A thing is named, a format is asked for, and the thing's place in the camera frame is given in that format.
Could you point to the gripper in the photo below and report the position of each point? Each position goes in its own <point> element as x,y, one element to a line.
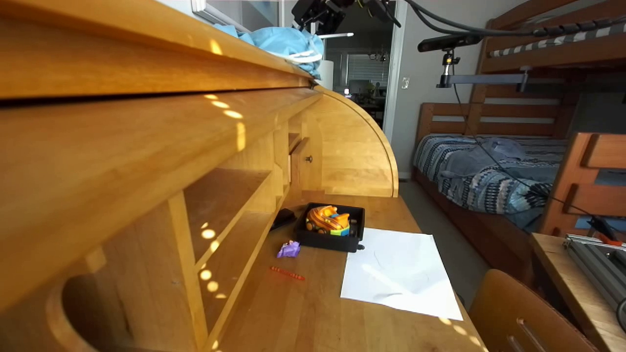
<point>330,14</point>

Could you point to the blue cloth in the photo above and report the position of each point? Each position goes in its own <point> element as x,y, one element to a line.
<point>283,41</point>

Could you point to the white framed window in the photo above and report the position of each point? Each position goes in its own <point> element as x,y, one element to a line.
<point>230,12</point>

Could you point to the window with blinds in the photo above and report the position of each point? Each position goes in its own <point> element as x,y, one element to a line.
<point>367,68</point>

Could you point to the small wooden desk door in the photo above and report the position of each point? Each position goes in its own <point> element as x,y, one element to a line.
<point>299,168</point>

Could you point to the flat black object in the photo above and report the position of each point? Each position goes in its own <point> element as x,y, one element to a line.
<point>283,217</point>

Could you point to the orange striped toy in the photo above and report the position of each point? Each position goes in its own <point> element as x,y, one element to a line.
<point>325,220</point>

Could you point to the wooden roll-top desk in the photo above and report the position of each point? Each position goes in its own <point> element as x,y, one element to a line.
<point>122,146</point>

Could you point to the black tray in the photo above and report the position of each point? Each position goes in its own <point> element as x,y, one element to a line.
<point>327,242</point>

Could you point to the grey blanket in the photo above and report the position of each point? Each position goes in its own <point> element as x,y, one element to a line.
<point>489,154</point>

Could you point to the purple toy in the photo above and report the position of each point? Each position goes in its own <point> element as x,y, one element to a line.
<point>289,250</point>

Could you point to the patterned bedspread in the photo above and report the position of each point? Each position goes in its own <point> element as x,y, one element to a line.
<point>469,188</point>

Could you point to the striped mattress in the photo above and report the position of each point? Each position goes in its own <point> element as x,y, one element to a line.
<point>562,40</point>

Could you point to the red crayon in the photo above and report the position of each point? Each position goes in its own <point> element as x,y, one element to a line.
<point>287,273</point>

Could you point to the white paper sheet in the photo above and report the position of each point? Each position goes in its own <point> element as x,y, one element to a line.
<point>401,274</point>

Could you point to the wooden bunk bed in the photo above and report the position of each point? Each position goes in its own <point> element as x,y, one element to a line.
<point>582,190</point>

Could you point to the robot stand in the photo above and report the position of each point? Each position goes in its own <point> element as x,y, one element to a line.
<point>562,278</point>

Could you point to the black orange clamp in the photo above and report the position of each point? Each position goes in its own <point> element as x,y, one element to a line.
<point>604,233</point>

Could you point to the wooden chair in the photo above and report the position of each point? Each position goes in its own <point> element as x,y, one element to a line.
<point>518,318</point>

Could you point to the camera on mount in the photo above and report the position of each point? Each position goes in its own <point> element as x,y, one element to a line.
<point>450,42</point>

